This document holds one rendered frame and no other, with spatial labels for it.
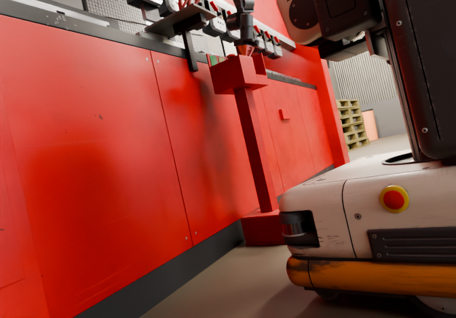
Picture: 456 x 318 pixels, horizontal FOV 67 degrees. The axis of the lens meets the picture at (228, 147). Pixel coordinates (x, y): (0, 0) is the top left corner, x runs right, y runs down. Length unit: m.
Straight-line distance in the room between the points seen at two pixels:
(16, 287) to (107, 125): 0.50
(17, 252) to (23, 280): 0.05
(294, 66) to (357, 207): 2.93
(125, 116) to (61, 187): 0.31
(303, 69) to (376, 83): 6.08
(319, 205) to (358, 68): 8.97
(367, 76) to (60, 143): 9.00
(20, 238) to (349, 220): 0.64
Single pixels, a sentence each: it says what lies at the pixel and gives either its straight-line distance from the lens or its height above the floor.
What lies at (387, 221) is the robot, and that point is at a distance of 0.74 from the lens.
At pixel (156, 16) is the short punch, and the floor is 1.08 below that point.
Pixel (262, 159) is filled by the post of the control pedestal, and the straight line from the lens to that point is 1.47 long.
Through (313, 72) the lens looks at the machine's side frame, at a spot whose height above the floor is 1.01.
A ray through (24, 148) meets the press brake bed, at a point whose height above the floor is 0.51.
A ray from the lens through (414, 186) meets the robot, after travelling 0.72.
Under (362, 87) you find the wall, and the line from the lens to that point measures 9.63.
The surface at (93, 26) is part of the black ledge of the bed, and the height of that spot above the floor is 0.86.
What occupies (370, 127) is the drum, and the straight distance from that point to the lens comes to 8.99.
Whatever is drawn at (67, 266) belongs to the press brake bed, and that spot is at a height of 0.22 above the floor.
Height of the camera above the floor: 0.39
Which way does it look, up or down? 2 degrees up
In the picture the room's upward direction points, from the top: 13 degrees counter-clockwise
